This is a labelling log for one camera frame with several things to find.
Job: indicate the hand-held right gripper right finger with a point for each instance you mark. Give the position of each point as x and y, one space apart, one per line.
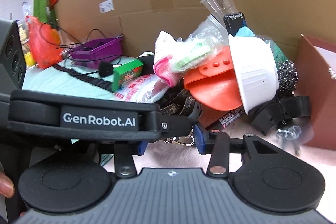
201 141

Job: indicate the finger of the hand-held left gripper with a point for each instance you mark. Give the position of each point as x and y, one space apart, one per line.
170 125

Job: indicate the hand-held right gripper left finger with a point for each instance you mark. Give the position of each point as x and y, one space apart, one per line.
124 158

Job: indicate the white glove with pink cuff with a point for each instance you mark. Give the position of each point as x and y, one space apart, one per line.
168 56

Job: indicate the brown cardboard box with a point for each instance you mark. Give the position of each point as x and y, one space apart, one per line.
319 98

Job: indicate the person's left hand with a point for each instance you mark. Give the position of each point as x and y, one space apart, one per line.
6 186

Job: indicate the red black packet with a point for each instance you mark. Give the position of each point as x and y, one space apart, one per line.
224 116

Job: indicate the green cloth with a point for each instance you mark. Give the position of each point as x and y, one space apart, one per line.
65 81

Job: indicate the white tissue packet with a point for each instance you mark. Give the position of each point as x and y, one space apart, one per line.
139 88

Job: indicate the orange silicone mitt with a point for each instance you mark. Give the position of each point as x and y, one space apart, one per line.
212 87

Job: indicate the green cardboard box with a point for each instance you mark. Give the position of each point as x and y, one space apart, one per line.
126 74

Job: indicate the purple plastic basket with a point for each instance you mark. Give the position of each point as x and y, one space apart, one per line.
99 52

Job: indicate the pink towel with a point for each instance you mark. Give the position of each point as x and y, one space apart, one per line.
262 142

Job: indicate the black flat case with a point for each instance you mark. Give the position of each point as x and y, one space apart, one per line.
148 64

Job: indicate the orange plastic bag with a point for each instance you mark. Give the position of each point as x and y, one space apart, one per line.
43 45

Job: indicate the clear bag of green pieces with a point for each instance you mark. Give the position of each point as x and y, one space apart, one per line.
199 49

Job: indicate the white ribbed bowl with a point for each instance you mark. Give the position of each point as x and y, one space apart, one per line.
256 69

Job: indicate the steel wool scrubber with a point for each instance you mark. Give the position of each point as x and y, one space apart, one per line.
287 77

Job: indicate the green paper bag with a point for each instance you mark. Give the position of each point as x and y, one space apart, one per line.
42 3

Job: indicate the dark green packet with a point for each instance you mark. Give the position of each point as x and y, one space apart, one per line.
278 52

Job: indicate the blue bottle cap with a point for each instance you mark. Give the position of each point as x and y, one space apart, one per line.
244 31

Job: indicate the clear plastic cup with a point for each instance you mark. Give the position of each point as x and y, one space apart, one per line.
218 2

